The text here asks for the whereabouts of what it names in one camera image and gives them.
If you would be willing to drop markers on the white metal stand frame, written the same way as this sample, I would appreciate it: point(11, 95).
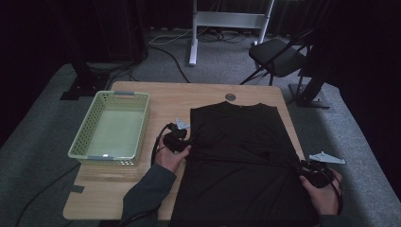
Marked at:
point(227, 19)

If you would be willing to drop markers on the grey round table grommet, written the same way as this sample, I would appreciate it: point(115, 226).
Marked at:
point(230, 96)

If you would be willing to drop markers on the black folding chair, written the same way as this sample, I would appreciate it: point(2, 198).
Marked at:
point(277, 56)

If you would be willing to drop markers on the person's left hand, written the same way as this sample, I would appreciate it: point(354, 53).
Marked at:
point(168, 159)

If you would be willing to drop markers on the person's right hand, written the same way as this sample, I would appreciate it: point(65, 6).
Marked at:
point(323, 198)

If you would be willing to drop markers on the dark tape piece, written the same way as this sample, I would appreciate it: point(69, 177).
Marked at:
point(77, 189)

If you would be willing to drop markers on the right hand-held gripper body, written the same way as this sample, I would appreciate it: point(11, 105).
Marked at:
point(317, 176)

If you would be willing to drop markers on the black stand with metal plate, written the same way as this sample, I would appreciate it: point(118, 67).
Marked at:
point(310, 91)

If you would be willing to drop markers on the light green plastic basket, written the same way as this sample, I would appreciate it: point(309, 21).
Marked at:
point(115, 132)

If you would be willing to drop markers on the black stand with flat base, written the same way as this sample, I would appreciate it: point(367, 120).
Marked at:
point(85, 85)

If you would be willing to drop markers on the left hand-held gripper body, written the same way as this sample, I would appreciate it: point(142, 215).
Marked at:
point(175, 140)

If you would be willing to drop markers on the black t-shirt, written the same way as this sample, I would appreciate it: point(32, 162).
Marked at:
point(242, 164)

